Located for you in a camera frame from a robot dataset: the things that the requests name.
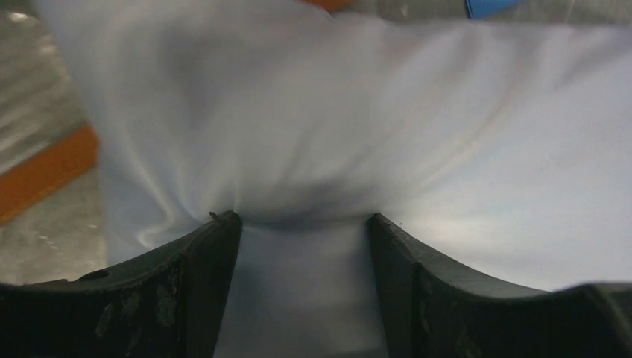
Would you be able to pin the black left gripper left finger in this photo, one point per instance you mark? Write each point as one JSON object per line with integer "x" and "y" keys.
{"x": 168, "y": 302}

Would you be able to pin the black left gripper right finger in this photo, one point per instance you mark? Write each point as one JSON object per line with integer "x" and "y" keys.
{"x": 435, "y": 306}

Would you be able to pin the light blue pillowcase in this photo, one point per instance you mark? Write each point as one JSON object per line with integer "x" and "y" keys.
{"x": 506, "y": 146}

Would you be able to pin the orange wooden shelf rack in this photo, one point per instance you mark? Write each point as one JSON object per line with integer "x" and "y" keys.
{"x": 45, "y": 141}

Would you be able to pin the blue flat board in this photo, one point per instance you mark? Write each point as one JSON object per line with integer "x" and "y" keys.
{"x": 482, "y": 9}

